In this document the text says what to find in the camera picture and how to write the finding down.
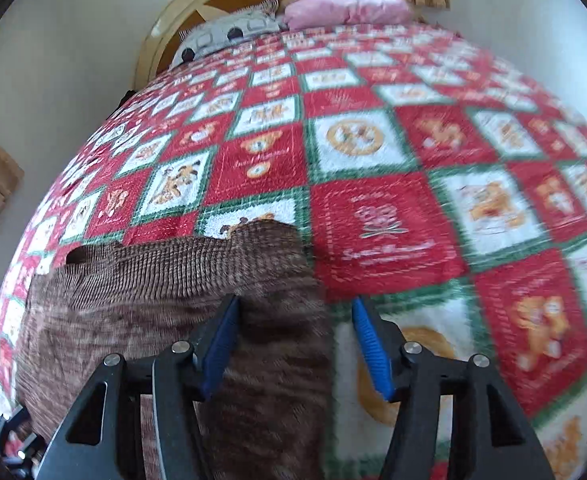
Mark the white patterned pillow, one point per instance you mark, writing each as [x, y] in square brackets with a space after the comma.
[213, 35]

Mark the pink pillow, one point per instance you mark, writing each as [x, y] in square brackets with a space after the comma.
[343, 7]

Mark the dark object beside bed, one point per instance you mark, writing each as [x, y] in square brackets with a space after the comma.
[122, 102]

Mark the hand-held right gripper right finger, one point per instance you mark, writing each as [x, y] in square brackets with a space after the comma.
[373, 355]

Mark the brown knitted sweater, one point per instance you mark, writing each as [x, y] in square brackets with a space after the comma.
[148, 300]

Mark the red checkered printed blanket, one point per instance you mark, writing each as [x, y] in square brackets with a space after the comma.
[398, 220]

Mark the cream wooden headboard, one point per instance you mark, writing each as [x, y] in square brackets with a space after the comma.
[163, 25]

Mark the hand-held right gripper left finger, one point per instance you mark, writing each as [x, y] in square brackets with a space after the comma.
[218, 355]

